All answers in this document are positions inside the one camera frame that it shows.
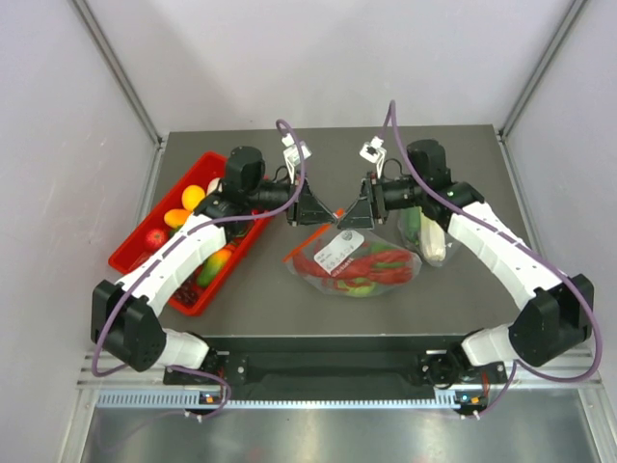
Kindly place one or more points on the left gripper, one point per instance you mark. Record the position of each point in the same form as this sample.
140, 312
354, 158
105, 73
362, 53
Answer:
308, 209

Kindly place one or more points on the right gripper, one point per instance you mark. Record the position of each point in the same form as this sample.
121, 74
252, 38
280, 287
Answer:
360, 215

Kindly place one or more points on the clear zip bag red slider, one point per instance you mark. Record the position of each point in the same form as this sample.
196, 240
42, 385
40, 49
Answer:
332, 246

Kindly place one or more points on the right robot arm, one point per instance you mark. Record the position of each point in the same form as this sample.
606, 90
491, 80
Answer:
552, 316

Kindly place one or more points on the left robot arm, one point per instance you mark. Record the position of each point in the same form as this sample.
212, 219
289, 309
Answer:
125, 314

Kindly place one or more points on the fake green cucumber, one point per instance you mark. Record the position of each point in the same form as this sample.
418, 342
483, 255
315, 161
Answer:
410, 226

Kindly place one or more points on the clear bag with leek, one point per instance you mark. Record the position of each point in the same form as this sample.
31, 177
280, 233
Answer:
452, 247

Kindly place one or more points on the fake leek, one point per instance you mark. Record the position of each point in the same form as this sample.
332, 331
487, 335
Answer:
431, 241

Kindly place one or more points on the fake cabbage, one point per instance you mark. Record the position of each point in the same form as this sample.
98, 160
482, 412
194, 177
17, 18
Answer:
374, 268

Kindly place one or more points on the fake white radish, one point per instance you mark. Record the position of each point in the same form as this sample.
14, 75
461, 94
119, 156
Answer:
213, 185

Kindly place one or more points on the fake mango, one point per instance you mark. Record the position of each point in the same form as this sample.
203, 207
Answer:
212, 266

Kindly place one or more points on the fake lemon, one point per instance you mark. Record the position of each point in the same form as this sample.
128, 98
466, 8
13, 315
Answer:
191, 197

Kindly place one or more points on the fake orange fruit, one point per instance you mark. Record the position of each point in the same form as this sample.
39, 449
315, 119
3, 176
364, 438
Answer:
176, 218

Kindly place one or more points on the fake dark grapes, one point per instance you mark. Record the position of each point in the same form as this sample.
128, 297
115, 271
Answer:
186, 294

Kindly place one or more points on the fake red apple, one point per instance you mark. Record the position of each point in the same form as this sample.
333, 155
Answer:
155, 239

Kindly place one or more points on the red plastic bin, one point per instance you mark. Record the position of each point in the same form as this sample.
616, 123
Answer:
187, 248

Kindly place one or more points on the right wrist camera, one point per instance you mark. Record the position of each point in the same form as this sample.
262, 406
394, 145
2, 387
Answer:
375, 153

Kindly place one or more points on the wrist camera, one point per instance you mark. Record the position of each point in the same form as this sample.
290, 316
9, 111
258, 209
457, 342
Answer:
292, 156
375, 153

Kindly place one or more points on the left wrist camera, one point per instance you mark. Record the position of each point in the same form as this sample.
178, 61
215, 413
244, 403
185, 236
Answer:
292, 156

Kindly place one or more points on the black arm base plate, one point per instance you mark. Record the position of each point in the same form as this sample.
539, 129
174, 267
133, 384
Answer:
345, 367

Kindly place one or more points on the grey cable duct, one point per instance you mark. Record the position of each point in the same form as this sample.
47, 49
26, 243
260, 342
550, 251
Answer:
204, 400

